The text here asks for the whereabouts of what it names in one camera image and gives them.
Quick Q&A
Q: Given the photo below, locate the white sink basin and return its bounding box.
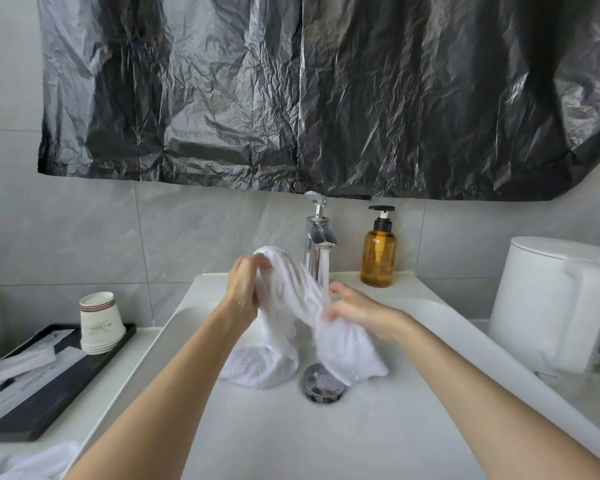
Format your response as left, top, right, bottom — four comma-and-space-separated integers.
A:
60, 271, 600, 480

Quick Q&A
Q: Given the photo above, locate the white cloth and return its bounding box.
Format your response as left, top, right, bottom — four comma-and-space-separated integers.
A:
0, 441, 81, 480

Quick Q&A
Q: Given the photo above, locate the chrome faucet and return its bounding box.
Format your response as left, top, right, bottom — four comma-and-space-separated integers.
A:
302, 191, 338, 288

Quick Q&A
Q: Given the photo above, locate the white towel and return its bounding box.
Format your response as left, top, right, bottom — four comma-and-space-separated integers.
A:
218, 246, 390, 390

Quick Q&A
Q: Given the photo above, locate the amber soap pump bottle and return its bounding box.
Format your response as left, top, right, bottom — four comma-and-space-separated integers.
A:
360, 205, 397, 288

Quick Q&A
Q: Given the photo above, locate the person's right forearm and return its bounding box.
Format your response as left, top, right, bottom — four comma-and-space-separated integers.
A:
384, 311, 600, 480

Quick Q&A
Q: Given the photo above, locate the person's left forearm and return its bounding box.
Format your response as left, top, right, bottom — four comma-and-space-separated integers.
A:
62, 297, 257, 480

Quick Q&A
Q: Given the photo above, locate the white electric kettle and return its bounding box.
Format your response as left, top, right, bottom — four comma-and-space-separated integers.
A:
488, 237, 600, 390

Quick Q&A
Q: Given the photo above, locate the white sachet packet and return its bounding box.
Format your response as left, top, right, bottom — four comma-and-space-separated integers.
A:
0, 345, 88, 431
0, 347, 58, 390
19, 329, 77, 356

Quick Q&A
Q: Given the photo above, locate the person's right hand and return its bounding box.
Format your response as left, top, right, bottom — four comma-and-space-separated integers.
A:
324, 281, 417, 342

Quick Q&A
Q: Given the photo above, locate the black plastic sheet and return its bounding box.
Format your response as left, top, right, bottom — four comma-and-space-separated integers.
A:
36, 0, 600, 202

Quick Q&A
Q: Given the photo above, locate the chrome sink drain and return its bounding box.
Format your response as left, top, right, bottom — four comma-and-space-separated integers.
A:
301, 363, 347, 404

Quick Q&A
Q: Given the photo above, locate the stack of paper cups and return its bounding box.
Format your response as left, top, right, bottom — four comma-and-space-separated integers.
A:
79, 292, 127, 356

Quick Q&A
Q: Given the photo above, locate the black tray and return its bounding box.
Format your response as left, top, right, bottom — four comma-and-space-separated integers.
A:
0, 323, 137, 443

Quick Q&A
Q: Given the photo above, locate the person's left hand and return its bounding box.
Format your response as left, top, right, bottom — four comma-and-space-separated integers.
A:
223, 253, 272, 325

